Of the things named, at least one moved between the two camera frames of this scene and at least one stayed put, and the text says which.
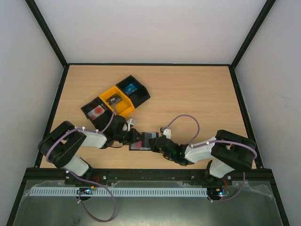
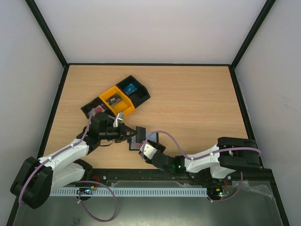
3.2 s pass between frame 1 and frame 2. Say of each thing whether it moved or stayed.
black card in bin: stayed
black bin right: stayed
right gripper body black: moved
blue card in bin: stayed
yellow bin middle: stayed
